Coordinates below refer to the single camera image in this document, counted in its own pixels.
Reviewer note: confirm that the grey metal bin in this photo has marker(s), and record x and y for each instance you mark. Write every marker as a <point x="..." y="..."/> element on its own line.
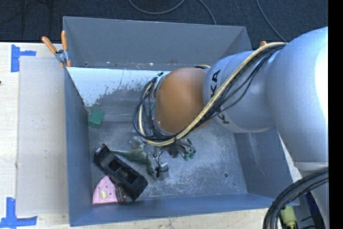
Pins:
<point x="203" y="169"/>

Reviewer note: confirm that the grey-green toy dinosaur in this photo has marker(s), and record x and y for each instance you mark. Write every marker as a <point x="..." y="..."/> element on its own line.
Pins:
<point x="138" y="155"/>

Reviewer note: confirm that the dark green block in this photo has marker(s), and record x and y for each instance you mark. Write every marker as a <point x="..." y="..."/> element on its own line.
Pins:
<point x="96" y="118"/>

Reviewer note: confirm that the dark red-brown small object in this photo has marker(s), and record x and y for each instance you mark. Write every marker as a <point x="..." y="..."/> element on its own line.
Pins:
<point x="122" y="195"/>

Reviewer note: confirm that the pink wedge toy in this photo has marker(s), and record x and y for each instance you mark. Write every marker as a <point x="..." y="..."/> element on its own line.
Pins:
<point x="103" y="193"/>

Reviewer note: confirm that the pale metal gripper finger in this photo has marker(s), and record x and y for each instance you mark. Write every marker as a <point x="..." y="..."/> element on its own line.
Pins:
<point x="164" y="170"/>
<point x="156" y="159"/>

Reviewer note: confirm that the pale flat board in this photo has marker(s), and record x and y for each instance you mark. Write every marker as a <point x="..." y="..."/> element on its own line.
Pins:
<point x="40" y="128"/>

